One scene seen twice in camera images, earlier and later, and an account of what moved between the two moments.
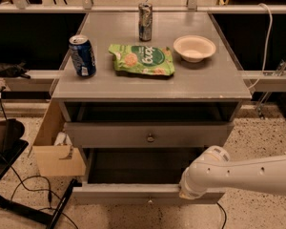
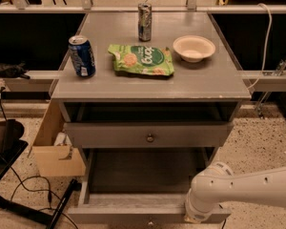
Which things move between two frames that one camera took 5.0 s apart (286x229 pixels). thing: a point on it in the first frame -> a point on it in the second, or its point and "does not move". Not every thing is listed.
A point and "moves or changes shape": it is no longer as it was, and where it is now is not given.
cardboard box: x=51 y=159 does not move
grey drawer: x=136 y=176 moves or changes shape
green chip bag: x=142 y=60 does not move
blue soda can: x=83 y=55 does not move
